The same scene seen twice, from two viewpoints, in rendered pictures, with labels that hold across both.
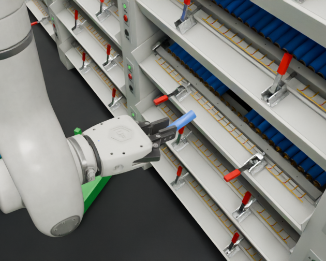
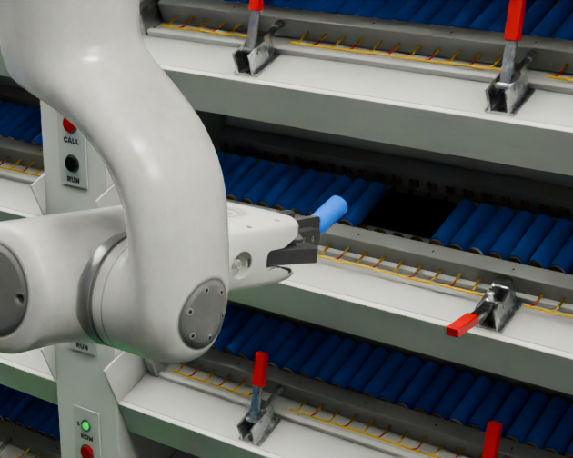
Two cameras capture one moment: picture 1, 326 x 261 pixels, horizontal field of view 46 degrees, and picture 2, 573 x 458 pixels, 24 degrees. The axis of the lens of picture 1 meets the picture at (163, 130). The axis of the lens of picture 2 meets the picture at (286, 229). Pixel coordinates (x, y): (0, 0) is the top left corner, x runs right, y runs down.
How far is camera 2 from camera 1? 61 cm
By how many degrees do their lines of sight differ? 33
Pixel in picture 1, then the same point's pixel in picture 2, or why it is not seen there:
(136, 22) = not seen: hidden behind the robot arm
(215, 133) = (376, 294)
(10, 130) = (96, 58)
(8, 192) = (53, 262)
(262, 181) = (528, 334)
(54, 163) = (188, 126)
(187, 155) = (287, 444)
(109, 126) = not seen: hidden behind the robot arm
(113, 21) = not seen: outside the picture
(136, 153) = (274, 228)
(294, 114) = (562, 111)
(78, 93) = not seen: outside the picture
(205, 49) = (321, 83)
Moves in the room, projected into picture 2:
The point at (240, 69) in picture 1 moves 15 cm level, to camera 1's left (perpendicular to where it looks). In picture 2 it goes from (416, 88) to (254, 101)
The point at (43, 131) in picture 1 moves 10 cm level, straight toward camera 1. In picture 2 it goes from (153, 71) to (266, 95)
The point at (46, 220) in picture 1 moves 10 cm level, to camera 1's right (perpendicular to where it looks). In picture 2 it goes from (178, 269) to (333, 249)
